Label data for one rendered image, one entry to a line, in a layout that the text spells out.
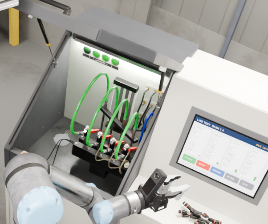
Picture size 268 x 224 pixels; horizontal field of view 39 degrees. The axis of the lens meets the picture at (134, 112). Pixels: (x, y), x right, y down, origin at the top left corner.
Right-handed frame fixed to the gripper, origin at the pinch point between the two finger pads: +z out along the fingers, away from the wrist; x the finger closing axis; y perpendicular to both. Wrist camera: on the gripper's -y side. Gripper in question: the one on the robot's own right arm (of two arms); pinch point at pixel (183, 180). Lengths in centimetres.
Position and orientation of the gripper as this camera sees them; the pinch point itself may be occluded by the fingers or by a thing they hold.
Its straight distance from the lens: 142.2
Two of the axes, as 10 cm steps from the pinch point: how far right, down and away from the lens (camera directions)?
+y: -1.2, 8.4, 5.2
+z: 8.5, -1.9, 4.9
